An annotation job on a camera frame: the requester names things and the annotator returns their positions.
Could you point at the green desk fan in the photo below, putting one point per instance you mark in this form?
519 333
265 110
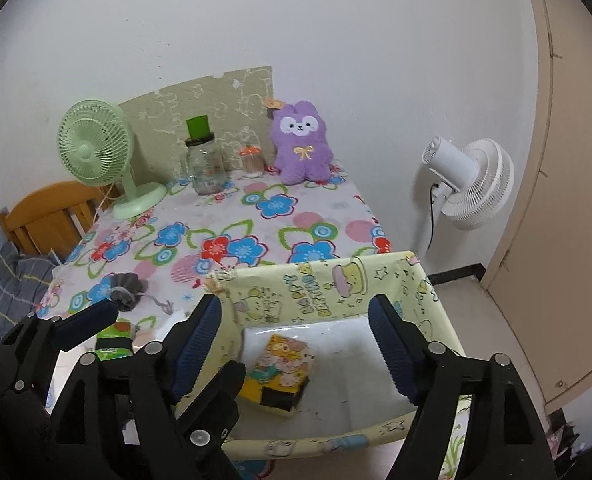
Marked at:
93 140

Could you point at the yellow cartoon print pouch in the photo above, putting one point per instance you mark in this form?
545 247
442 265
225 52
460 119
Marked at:
281 370

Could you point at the white standing fan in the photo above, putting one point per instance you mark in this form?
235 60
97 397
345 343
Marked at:
476 185

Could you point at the yellow cartoon fabric storage box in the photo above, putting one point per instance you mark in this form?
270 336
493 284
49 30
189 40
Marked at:
336 290

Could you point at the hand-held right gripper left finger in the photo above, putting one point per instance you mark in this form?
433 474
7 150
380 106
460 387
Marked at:
196 350

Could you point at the green striped packet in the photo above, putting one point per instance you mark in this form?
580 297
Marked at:
113 332

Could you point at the glass jar mug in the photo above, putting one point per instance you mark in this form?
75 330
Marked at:
205 170

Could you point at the green patterned backing board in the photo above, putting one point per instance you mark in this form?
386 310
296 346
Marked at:
176 105

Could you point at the grey plaid pillow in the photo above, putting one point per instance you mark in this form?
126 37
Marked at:
16 285

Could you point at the beige door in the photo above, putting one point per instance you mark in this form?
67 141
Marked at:
566 185

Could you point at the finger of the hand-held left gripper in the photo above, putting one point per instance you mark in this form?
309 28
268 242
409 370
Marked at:
86 324
211 410

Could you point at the small jar with orange lid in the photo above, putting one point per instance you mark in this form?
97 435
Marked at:
252 162

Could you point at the green plastic cup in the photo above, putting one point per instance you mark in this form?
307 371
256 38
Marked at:
198 127

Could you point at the wooden headboard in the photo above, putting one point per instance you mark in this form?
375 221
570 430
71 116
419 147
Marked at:
46 215

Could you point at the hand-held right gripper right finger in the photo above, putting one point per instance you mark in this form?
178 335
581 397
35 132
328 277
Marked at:
393 355

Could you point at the purple plush toy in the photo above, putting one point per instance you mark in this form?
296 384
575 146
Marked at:
301 150

